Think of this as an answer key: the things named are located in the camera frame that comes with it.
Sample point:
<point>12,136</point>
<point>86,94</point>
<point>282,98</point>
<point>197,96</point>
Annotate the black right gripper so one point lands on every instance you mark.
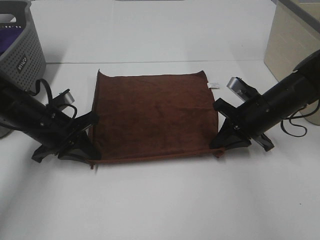
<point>235,132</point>

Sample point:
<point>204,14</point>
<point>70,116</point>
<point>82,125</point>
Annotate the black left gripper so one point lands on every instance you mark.
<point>69,143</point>

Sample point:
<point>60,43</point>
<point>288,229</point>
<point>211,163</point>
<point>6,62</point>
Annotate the brown towel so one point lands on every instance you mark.
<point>153,117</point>

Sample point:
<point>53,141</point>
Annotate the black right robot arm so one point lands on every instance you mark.
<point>260,112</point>

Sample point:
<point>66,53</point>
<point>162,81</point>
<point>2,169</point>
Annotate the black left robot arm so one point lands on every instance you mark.
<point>51,121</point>

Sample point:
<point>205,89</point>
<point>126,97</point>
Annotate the white towel label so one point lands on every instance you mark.
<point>213,85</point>

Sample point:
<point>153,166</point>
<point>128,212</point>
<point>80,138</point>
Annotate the grey perforated plastic basket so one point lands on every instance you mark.
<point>22,67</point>

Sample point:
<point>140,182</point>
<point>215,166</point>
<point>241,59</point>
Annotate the beige bin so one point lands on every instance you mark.
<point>294,35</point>

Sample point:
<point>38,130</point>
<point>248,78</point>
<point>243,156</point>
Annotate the purple towel in basket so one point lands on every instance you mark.
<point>7,37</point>

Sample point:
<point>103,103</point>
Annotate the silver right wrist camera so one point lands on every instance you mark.
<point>241,89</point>

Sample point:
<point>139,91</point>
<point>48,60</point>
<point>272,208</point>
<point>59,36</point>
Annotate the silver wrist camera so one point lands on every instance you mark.
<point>241,89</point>
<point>65,97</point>

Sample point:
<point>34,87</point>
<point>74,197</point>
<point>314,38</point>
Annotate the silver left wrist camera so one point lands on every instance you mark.
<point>65,97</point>

